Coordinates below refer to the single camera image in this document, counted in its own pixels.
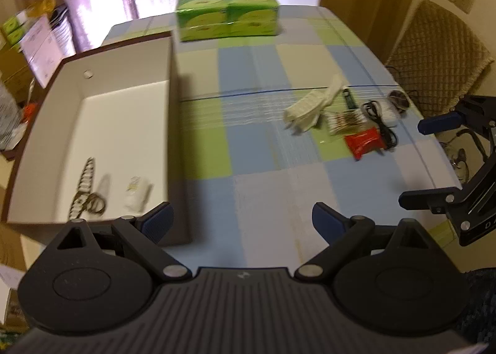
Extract brown cardboard box white inside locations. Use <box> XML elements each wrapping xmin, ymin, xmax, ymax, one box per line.
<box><xmin>0</xmin><ymin>32</ymin><xmax>194</xmax><ymax>248</ymax></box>

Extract white handled brush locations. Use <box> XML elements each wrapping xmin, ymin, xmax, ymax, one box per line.
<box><xmin>321</xmin><ymin>74</ymin><xmax>346</xmax><ymax>107</ymax></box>

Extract blue green checked tablecloth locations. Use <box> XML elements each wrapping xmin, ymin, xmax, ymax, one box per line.
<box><xmin>21</xmin><ymin>5</ymin><xmax>466</xmax><ymax>275</ymax></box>

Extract clear crinkled plastic bag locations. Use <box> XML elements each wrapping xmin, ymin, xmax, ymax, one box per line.
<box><xmin>0</xmin><ymin>83</ymin><xmax>24</xmax><ymax>150</ymax></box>

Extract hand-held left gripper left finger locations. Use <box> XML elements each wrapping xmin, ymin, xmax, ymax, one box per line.
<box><xmin>56</xmin><ymin>202</ymin><xmax>192</xmax><ymax>283</ymax></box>

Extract green tissue boxes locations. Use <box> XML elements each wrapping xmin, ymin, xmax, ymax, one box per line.
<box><xmin>0</xmin><ymin>15</ymin><xmax>29</xmax><ymax>49</ymax></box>

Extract clear pack of cotton swabs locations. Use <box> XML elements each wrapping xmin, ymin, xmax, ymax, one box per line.
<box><xmin>323</xmin><ymin>112</ymin><xmax>369</xmax><ymax>138</ymax></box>

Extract dark blue patterned cloth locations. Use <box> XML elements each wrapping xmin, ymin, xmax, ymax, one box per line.
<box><xmin>460</xmin><ymin>268</ymin><xmax>496</xmax><ymax>349</ymax></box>

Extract chair with woven brown cushion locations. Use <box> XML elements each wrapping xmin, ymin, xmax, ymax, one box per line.
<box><xmin>383</xmin><ymin>0</ymin><xmax>494</xmax><ymax>118</ymax></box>

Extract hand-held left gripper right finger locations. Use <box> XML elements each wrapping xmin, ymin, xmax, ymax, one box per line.
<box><xmin>294</xmin><ymin>202</ymin><xmax>432</xmax><ymax>283</ymax></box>

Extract white paper sheet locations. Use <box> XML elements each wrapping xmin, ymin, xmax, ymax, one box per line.
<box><xmin>21</xmin><ymin>15</ymin><xmax>64</xmax><ymax>88</ymax></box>

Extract yellow plastic bag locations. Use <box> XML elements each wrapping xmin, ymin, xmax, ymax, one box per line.
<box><xmin>33</xmin><ymin>0</ymin><xmax>57</xmax><ymax>16</ymax></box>

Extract white sachet yellow print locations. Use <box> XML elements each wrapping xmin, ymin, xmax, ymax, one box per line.
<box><xmin>123</xmin><ymin>177</ymin><xmax>154</xmax><ymax>212</ymax></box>

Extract brown cardboard carton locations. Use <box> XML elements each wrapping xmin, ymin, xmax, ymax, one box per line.
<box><xmin>0</xmin><ymin>44</ymin><xmax>39</xmax><ymax>107</ymax></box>

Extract black white paper stack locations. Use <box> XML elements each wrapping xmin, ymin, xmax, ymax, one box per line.
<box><xmin>48</xmin><ymin>5</ymin><xmax>77</xmax><ymax>57</ymax></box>

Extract black cable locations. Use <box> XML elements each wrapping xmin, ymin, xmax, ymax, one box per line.
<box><xmin>362</xmin><ymin>101</ymin><xmax>399</xmax><ymax>152</ymax></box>

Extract clear bag of white pads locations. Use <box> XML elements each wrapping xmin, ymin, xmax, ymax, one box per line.
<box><xmin>378</xmin><ymin>100</ymin><xmax>404</xmax><ymax>129</ymax></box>

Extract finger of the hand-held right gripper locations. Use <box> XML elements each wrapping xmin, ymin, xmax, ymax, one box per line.
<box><xmin>418</xmin><ymin>95</ymin><xmax>496</xmax><ymax>138</ymax></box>
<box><xmin>399</xmin><ymin>186</ymin><xmax>467</xmax><ymax>216</ymax></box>

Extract red snack packet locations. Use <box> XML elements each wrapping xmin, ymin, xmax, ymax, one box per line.
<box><xmin>344</xmin><ymin>127</ymin><xmax>385</xmax><ymax>161</ymax></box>

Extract green tissue multipack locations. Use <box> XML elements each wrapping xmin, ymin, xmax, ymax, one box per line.
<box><xmin>176</xmin><ymin>0</ymin><xmax>280</xmax><ymax>43</ymax></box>

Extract white packet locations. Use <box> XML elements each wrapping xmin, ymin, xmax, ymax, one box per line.
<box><xmin>284</xmin><ymin>90</ymin><xmax>330</xmax><ymax>134</ymax></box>

